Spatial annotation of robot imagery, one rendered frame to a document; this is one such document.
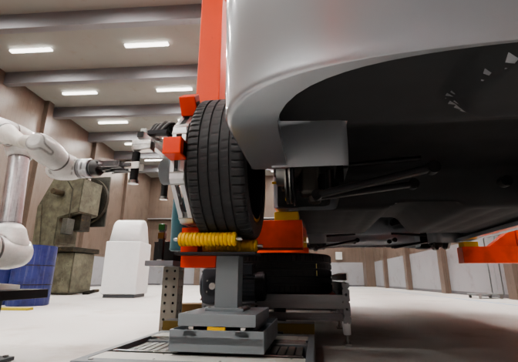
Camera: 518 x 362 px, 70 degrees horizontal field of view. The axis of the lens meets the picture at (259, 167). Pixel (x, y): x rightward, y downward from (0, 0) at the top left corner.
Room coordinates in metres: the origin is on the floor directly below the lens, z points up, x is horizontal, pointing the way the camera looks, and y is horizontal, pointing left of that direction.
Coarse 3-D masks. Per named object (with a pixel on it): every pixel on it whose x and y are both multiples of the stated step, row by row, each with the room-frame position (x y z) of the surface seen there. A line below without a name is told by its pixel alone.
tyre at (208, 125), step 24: (192, 120) 1.39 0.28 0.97; (216, 120) 1.37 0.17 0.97; (192, 144) 1.37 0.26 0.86; (216, 144) 1.35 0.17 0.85; (192, 168) 1.38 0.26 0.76; (216, 168) 1.36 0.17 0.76; (240, 168) 1.35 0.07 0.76; (192, 192) 1.41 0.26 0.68; (216, 192) 1.40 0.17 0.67; (240, 192) 1.39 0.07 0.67; (264, 192) 1.94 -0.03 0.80; (216, 216) 1.48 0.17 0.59; (240, 216) 1.46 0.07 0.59
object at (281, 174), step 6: (288, 168) 1.53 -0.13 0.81; (276, 174) 1.63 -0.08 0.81; (282, 174) 1.63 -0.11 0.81; (288, 174) 1.54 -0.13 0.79; (276, 180) 1.65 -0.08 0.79; (282, 180) 1.65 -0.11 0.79; (288, 180) 1.55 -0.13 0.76; (288, 186) 1.70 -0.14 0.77; (288, 192) 1.71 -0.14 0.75; (288, 198) 1.70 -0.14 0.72
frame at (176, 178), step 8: (184, 120) 1.52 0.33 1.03; (176, 128) 1.44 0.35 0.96; (184, 128) 1.43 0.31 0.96; (184, 136) 1.43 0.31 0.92; (176, 160) 1.45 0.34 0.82; (184, 160) 1.43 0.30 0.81; (176, 168) 1.46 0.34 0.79; (184, 168) 1.44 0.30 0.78; (176, 176) 1.44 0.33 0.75; (184, 176) 1.44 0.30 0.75; (176, 184) 1.45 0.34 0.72; (184, 184) 1.45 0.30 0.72; (176, 192) 1.48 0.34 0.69; (184, 192) 1.48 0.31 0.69; (176, 200) 1.51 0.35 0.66; (184, 200) 1.51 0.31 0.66; (184, 216) 1.57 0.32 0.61; (192, 216) 1.57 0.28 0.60; (184, 224) 1.62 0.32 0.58; (192, 224) 1.62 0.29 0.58
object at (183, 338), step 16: (272, 320) 1.95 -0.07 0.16; (176, 336) 1.50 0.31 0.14; (192, 336) 1.49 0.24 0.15; (208, 336) 1.48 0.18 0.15; (224, 336) 1.48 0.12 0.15; (240, 336) 1.47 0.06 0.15; (256, 336) 1.46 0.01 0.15; (272, 336) 1.72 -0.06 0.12; (192, 352) 1.53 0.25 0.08; (208, 352) 1.48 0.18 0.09; (224, 352) 1.48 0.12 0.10; (240, 352) 1.47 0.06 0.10; (256, 352) 1.46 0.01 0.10
